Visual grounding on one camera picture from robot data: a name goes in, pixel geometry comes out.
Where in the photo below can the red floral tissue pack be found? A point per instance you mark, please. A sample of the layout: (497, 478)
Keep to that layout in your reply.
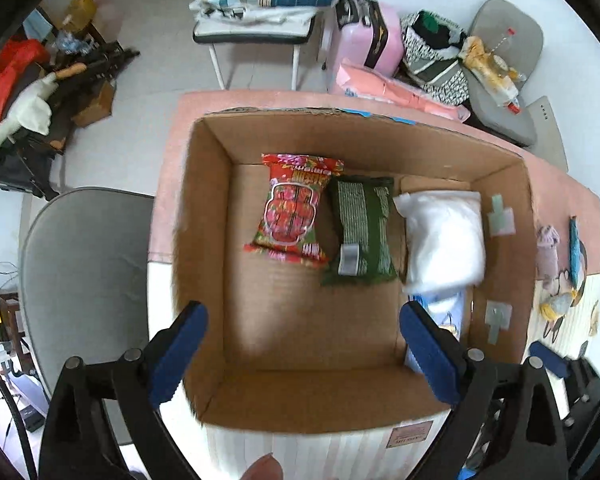
(290, 210)

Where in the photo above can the dark green tissue pack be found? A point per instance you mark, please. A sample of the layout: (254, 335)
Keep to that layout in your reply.
(362, 225)

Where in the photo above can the pink wrapped package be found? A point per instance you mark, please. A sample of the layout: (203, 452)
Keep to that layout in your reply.
(390, 90)

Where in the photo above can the grey flat panel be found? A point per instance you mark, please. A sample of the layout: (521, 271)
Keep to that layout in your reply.
(547, 135)

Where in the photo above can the cream printed table mat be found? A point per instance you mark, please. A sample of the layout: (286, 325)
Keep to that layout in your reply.
(330, 455)

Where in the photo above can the pink suitcase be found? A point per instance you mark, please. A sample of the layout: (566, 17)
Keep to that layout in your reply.
(380, 35)

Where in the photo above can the small cardboard box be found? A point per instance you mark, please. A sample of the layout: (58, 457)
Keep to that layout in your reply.
(95, 105)

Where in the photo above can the blue and white soft pack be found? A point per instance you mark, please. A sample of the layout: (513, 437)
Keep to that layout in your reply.
(450, 310)

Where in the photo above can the white plush goose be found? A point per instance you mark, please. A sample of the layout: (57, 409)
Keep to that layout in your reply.
(30, 105)

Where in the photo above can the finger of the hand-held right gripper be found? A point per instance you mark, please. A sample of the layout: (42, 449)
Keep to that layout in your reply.
(547, 357)

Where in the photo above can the white folded sheet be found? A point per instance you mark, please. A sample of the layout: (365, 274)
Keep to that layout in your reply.
(250, 14)

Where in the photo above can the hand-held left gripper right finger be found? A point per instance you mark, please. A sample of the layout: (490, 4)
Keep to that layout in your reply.
(430, 355)

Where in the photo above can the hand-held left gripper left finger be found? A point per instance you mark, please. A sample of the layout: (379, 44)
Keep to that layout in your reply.
(177, 355)

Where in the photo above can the brown cardboard box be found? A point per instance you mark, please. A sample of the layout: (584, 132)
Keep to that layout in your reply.
(300, 310)

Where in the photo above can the blue cloth item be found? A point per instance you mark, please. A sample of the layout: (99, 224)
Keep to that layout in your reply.
(576, 250)

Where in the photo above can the white frame chair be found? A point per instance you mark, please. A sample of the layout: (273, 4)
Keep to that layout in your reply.
(255, 35)

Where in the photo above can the yellow plastic bag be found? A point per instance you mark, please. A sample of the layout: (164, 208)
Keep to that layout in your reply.
(495, 70)

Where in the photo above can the person's left hand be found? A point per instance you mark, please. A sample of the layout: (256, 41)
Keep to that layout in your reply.
(264, 469)

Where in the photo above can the black and white patterned bag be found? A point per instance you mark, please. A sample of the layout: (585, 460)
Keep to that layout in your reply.
(430, 60)

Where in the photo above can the black metal rack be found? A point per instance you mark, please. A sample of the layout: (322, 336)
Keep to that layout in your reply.
(25, 165)

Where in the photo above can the pink sock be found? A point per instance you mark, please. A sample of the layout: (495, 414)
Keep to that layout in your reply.
(547, 255)

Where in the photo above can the grey padded chair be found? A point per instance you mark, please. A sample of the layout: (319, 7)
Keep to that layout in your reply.
(510, 17)
(80, 270)

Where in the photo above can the red plastic bag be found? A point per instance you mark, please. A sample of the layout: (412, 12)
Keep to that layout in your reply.
(5, 75)

